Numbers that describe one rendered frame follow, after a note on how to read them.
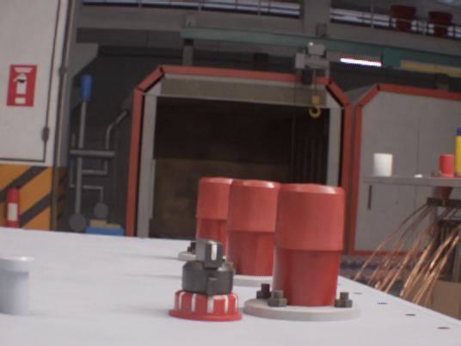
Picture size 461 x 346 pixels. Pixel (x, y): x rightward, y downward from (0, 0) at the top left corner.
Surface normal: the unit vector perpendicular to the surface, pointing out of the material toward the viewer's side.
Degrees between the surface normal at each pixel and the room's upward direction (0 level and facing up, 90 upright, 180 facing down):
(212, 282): 90
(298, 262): 91
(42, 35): 90
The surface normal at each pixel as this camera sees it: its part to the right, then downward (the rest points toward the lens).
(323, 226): 0.38, 0.00
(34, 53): 0.14, 0.01
